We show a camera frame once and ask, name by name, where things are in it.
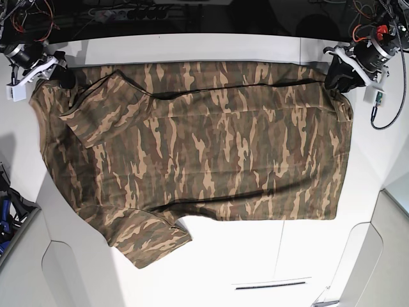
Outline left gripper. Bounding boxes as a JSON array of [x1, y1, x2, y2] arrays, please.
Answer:
[[323, 31, 398, 93]]

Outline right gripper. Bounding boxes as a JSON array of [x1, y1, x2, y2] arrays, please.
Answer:
[[3, 43, 76, 90]]

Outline camouflage T-shirt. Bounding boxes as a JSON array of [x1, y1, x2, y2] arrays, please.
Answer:
[[29, 61, 353, 269]]

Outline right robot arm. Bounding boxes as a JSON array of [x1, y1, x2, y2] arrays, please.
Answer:
[[1, 1, 76, 91]]

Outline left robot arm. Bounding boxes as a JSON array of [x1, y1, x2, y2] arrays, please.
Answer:
[[323, 1, 408, 93]]

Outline blue and black clutter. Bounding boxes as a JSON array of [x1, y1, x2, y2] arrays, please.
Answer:
[[1, 162, 40, 256]]

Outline grey left chair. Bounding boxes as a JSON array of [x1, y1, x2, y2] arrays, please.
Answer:
[[0, 207, 127, 307]]

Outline grey chair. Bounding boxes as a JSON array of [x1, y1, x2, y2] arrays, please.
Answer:
[[325, 190, 408, 306], [0, 207, 127, 307]]

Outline grey right chair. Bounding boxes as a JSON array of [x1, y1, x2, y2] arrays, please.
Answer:
[[325, 190, 408, 306]]

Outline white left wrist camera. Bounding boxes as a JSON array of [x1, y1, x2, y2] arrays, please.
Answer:
[[364, 86, 385, 106]]

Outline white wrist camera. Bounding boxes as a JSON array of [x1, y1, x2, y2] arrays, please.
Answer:
[[364, 86, 385, 106], [6, 84, 27, 102]]

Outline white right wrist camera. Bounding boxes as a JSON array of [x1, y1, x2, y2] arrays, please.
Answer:
[[6, 84, 27, 102]]

